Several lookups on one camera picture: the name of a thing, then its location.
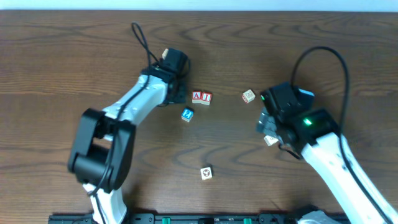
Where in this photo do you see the cream block red symbol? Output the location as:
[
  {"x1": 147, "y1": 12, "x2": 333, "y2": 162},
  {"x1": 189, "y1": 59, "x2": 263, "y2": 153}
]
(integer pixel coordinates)
[{"x1": 200, "y1": 167, "x2": 213, "y2": 180}]

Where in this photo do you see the red letter I block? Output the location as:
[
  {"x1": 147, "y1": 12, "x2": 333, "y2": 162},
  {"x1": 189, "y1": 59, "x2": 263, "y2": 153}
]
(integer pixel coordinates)
[{"x1": 201, "y1": 92, "x2": 212, "y2": 105}]

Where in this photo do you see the blue number 2 block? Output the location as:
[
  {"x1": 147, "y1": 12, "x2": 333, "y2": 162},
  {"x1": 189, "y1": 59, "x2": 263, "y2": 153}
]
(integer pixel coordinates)
[{"x1": 181, "y1": 108, "x2": 194, "y2": 122}]

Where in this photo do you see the red letter A block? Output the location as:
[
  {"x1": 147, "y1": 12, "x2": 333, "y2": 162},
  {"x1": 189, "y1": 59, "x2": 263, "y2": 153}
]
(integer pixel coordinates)
[{"x1": 192, "y1": 91, "x2": 202, "y2": 104}]

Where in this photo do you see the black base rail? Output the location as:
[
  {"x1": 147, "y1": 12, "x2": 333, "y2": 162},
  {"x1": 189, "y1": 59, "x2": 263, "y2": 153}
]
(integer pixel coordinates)
[{"x1": 48, "y1": 213, "x2": 292, "y2": 224}]

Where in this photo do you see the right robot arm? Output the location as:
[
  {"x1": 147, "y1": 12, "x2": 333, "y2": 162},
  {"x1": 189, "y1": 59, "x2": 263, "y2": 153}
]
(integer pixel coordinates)
[{"x1": 257, "y1": 83, "x2": 397, "y2": 223}]

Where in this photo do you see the cream block top centre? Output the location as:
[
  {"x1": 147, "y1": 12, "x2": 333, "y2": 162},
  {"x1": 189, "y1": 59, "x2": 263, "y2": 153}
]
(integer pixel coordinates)
[{"x1": 162, "y1": 49, "x2": 169, "y2": 60}]

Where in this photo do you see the cream block right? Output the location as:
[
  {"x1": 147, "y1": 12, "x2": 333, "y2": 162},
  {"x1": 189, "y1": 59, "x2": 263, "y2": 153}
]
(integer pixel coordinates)
[{"x1": 264, "y1": 135, "x2": 279, "y2": 146}]

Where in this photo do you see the cream block with red side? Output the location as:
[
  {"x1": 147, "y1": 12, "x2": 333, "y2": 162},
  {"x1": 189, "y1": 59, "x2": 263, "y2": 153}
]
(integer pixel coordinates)
[{"x1": 242, "y1": 89, "x2": 256, "y2": 104}]

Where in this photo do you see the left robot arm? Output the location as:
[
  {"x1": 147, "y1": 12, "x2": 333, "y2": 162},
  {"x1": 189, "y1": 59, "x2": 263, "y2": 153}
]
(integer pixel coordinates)
[{"x1": 67, "y1": 49, "x2": 190, "y2": 223}]

